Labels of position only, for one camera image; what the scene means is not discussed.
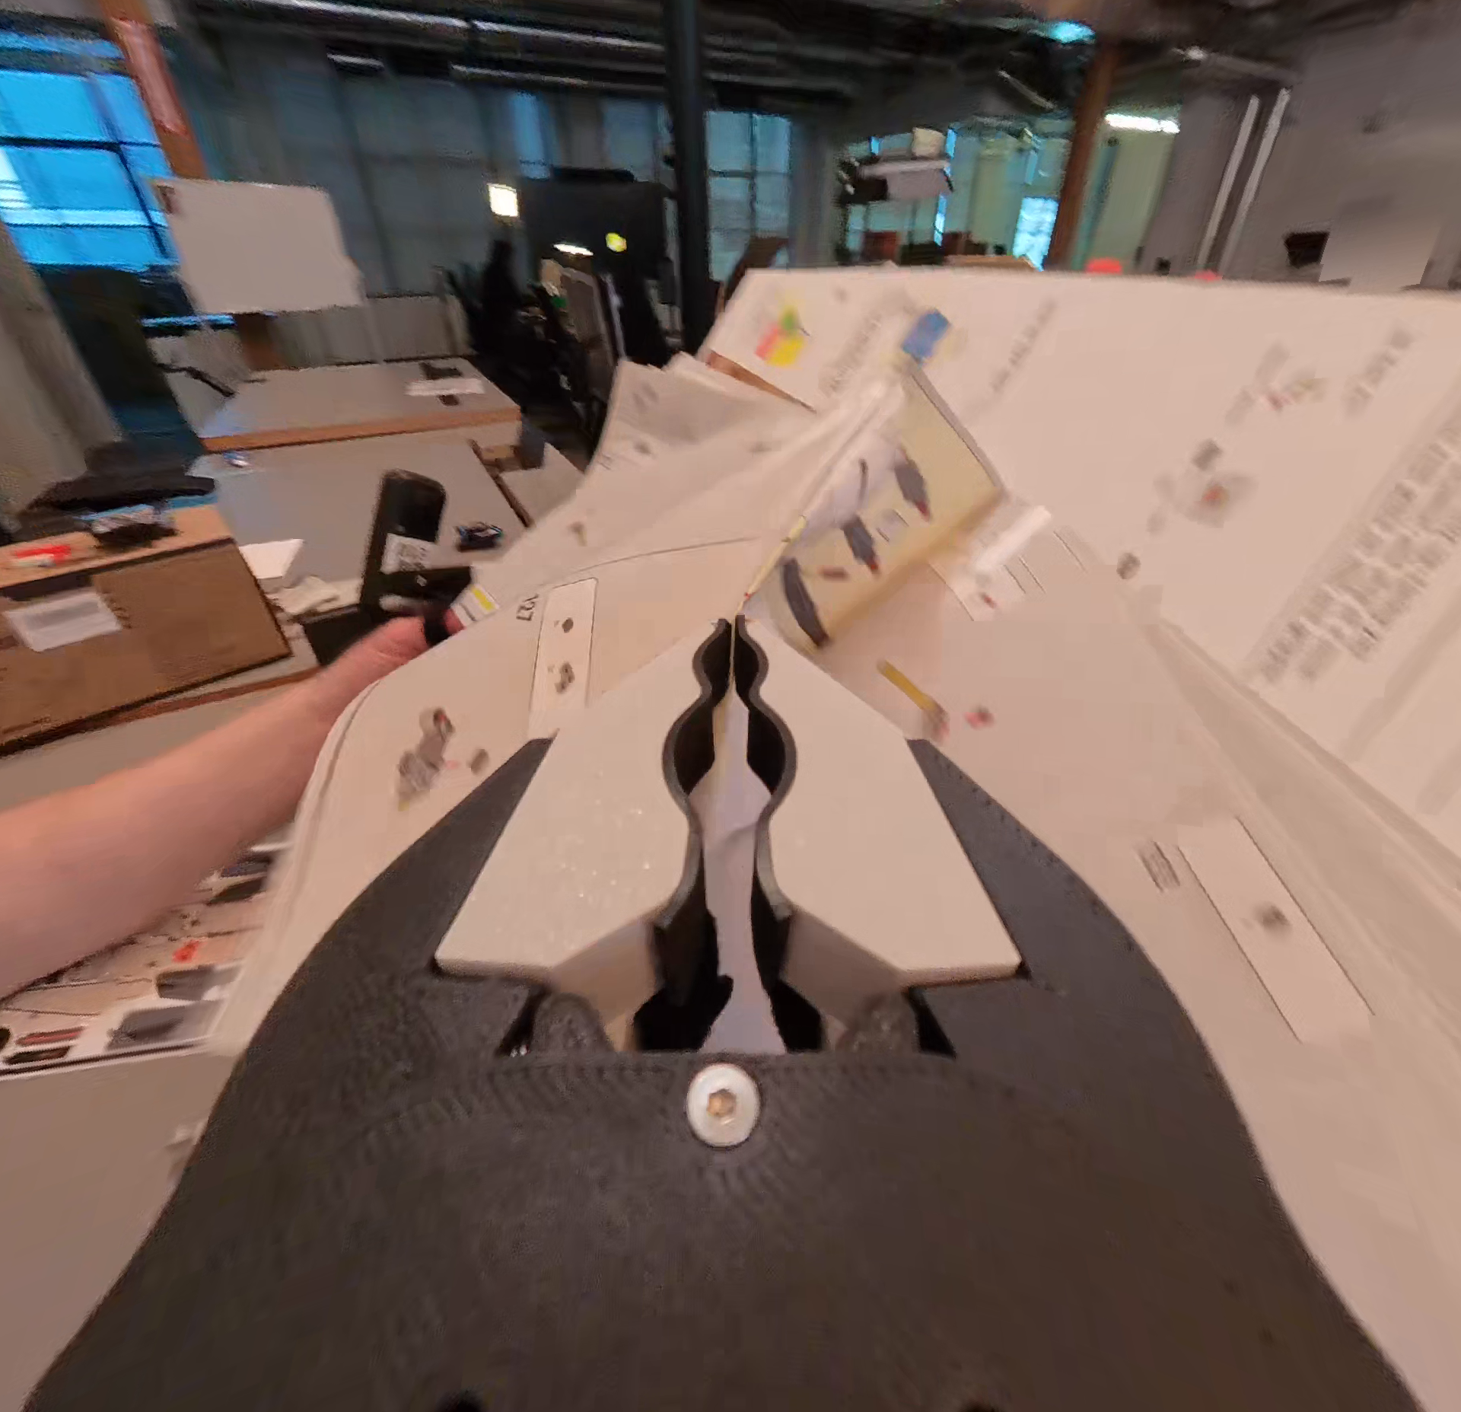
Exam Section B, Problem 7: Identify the person's left forearm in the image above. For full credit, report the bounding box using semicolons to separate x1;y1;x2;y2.
0;682;346;997

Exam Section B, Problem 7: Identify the grey top office desk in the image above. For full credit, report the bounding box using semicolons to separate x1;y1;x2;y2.
197;351;525;455

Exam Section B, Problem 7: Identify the black vertical pole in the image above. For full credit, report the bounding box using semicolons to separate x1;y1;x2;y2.
666;0;718;355

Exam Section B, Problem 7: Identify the brown cardboard box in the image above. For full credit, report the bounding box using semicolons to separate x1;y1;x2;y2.
0;508;293;754

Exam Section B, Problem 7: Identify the large black screen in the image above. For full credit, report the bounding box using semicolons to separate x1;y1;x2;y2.
518;167;669;287

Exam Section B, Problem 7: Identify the black stool seat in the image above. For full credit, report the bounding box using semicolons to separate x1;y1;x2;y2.
19;443;221;515

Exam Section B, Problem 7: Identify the printed marker sheet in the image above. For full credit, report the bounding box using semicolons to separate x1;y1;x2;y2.
0;843;283;1078

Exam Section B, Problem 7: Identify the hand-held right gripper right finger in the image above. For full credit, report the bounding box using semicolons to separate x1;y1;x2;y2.
731;615;1022;1052

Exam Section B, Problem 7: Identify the lego instruction booklet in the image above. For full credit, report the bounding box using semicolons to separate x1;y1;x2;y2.
219;270;1461;1412

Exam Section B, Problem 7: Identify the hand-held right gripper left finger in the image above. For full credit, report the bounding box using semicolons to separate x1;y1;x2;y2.
436;623;737;1052

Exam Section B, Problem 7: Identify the white whiteboard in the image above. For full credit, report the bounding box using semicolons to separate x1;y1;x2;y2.
155;181;368;320

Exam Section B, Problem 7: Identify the person's left hand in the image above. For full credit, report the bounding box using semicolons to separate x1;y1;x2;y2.
300;610;466;742

